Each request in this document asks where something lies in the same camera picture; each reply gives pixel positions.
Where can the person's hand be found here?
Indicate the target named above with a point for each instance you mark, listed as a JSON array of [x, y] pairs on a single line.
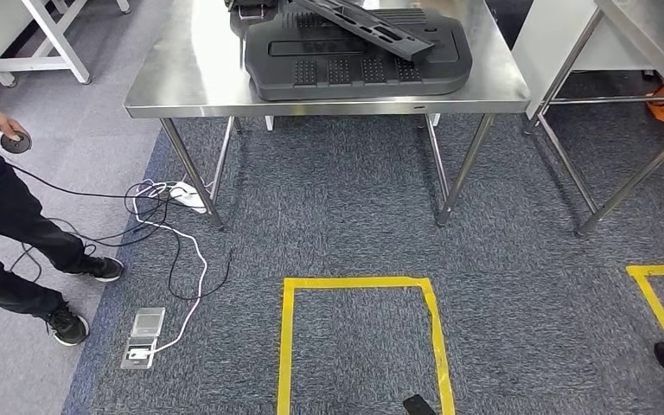
[[5, 123]]

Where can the black round device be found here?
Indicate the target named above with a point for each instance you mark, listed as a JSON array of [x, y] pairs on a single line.
[[18, 144]]

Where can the long black plastic panel part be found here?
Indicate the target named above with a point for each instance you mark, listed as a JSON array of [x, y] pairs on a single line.
[[412, 48]]

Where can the person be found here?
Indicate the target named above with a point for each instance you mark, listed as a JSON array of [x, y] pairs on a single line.
[[0, 206]]

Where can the white power strip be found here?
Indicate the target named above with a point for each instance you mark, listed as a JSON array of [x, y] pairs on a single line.
[[189, 197]]

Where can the open silver floor outlet box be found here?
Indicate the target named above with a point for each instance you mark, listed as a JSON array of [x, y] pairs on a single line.
[[146, 326]]

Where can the black remote controller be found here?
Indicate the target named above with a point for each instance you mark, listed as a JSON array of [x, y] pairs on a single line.
[[249, 8]]

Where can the large grey moulded panel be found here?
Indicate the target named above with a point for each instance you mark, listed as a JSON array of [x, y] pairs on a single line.
[[286, 80]]

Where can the black robot foot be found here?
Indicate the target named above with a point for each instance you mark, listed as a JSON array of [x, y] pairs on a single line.
[[418, 405]]

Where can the white cabinet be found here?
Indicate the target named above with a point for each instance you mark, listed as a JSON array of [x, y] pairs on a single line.
[[549, 46]]

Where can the yellow floor tape square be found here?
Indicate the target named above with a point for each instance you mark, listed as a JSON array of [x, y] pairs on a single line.
[[653, 298]]

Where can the white frame table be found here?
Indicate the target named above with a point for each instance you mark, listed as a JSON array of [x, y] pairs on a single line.
[[63, 51]]

